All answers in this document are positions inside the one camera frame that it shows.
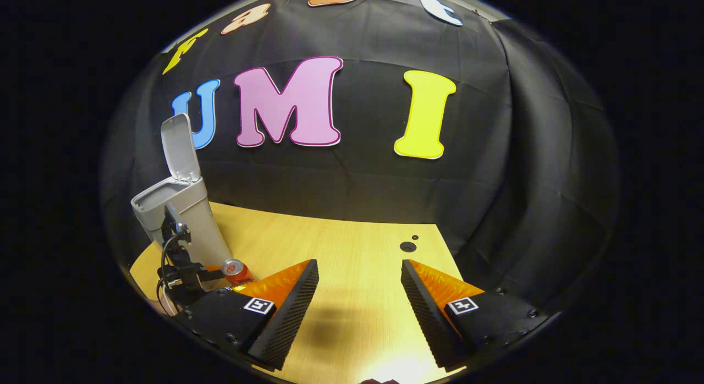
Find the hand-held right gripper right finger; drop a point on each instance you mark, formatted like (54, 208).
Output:
(426, 321)

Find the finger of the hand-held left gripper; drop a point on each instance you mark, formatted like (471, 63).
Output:
(212, 275)

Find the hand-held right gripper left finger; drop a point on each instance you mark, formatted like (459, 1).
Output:
(291, 315)

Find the red pop can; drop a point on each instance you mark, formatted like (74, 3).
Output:
(234, 269)

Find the white desktop garbage bin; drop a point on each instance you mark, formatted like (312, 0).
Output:
(201, 219)

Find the wooden desktop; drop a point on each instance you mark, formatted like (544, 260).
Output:
(357, 263)

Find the black backdrop cloth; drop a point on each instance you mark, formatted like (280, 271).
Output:
(357, 175)

